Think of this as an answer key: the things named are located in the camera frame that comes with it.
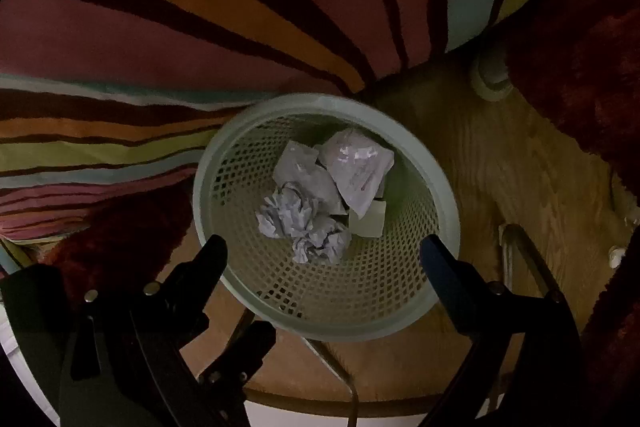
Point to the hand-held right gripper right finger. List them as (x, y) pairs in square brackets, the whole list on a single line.
[(441, 272)]

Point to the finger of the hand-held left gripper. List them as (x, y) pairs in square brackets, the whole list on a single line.
[(250, 347)]

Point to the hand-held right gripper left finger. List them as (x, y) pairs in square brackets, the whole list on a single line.
[(210, 262)]

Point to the white paper ball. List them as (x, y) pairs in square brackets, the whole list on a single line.
[(285, 217), (322, 242)]

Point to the white cardboard box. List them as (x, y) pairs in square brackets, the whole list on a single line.
[(300, 172)]

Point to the white plastic packet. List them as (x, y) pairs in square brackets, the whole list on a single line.
[(357, 167)]

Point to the pale green mesh wastebasket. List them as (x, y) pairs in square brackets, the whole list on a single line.
[(325, 104)]

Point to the red fuzzy rug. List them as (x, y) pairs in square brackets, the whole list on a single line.
[(125, 232), (575, 82)]

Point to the white round bed leg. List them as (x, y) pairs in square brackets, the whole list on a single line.
[(492, 79)]

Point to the striped bed sheet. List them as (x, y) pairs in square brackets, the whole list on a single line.
[(200, 7)]

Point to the chrome tube frame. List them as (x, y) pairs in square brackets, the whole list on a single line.
[(530, 257)]

